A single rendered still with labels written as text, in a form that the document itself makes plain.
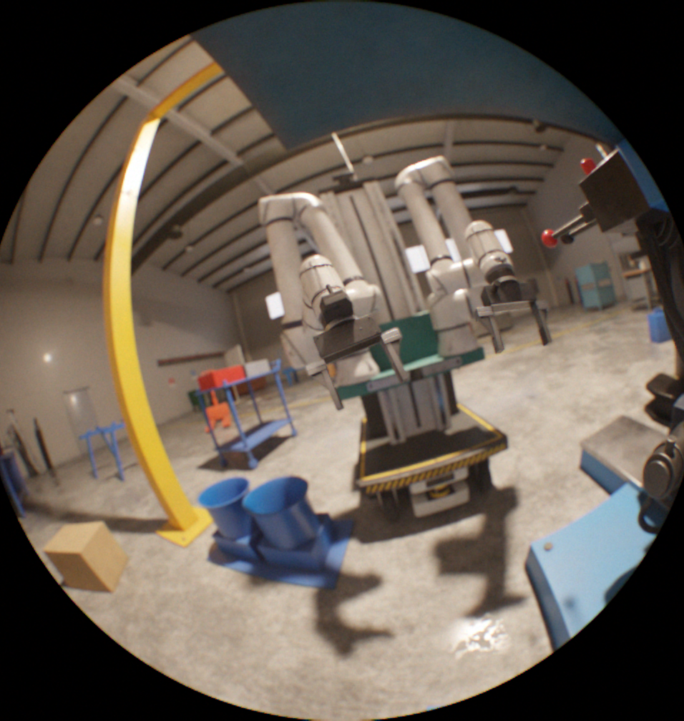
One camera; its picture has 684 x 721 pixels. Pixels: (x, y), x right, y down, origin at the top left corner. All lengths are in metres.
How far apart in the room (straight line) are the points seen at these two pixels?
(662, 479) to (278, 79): 0.72
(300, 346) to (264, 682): 1.24
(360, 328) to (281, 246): 0.58
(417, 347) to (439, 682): 1.30
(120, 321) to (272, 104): 1.63
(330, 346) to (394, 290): 0.80
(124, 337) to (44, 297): 9.23
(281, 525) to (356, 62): 1.05
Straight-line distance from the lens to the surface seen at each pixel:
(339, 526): 1.29
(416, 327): 1.11
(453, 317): 1.00
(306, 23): 0.15
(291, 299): 0.90
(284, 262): 0.92
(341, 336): 0.46
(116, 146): 7.77
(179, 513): 1.77
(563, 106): 0.28
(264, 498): 1.16
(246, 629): 1.11
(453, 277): 0.73
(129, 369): 1.65
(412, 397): 1.22
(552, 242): 0.55
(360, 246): 1.27
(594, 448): 1.32
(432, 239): 0.82
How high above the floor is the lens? 0.87
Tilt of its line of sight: 3 degrees down
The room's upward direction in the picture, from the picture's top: 16 degrees counter-clockwise
